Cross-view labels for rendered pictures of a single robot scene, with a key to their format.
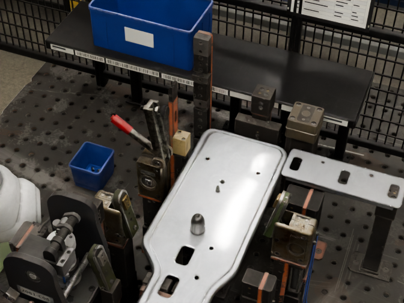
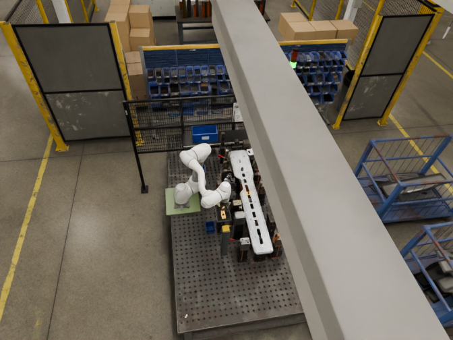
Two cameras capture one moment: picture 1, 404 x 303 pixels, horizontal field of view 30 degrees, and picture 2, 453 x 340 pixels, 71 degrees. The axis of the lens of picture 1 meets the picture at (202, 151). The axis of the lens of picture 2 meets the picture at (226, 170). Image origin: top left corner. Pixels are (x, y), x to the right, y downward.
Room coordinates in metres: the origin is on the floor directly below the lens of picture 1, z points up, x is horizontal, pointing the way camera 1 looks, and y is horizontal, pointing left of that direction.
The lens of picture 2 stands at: (-0.87, 1.51, 3.67)
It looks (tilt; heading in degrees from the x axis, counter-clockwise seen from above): 48 degrees down; 327
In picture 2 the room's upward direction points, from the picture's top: 4 degrees clockwise
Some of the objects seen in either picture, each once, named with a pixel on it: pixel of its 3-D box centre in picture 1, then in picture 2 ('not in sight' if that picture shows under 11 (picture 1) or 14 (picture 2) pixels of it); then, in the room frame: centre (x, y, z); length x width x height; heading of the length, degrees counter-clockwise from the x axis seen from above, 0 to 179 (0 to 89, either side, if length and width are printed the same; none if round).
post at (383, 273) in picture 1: (380, 232); not in sight; (1.20, -0.45, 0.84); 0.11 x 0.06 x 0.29; 69
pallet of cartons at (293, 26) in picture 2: not in sight; (309, 56); (3.21, -2.95, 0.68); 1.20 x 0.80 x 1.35; 71
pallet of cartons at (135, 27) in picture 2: not in sight; (133, 34); (5.83, -0.32, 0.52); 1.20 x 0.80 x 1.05; 156
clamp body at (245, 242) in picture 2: not in sight; (243, 250); (0.26, 0.50, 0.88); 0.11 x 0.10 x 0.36; 69
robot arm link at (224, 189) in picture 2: not in sight; (224, 190); (0.55, 0.58, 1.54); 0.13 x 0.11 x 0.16; 100
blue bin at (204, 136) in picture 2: (151, 22); (204, 133); (1.72, 0.14, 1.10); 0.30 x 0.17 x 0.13; 68
